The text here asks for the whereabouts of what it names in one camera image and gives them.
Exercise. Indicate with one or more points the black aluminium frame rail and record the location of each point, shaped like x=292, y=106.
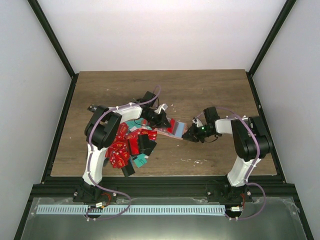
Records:
x=165, y=186

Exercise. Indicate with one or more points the teal card front pile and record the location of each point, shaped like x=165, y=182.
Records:
x=140, y=160

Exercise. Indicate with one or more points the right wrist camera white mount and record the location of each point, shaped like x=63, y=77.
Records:
x=197, y=122

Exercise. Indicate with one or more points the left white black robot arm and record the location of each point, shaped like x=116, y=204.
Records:
x=101, y=132

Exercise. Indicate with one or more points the red VIP card front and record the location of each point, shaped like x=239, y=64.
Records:
x=119, y=159

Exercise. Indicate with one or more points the black VIP card far left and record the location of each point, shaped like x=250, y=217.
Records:
x=92, y=108

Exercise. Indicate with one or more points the black glossy card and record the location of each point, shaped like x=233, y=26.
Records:
x=145, y=145

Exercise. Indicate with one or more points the light blue slotted cable duct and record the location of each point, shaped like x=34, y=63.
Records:
x=202, y=210

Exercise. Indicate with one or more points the pink leather card holder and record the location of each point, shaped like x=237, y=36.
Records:
x=176, y=131

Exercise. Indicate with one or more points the black card at front edge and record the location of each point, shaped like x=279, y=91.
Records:
x=128, y=170

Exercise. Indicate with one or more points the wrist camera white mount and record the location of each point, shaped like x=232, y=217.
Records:
x=197, y=122
x=161, y=108

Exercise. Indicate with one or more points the red card left pile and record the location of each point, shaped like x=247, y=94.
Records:
x=126, y=139

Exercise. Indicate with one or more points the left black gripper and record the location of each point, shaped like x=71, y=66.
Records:
x=160, y=123

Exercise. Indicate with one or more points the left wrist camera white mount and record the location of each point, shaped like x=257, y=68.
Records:
x=161, y=108

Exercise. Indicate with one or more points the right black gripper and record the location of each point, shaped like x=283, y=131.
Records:
x=193, y=136

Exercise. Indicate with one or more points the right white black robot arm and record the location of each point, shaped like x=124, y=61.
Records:
x=251, y=139

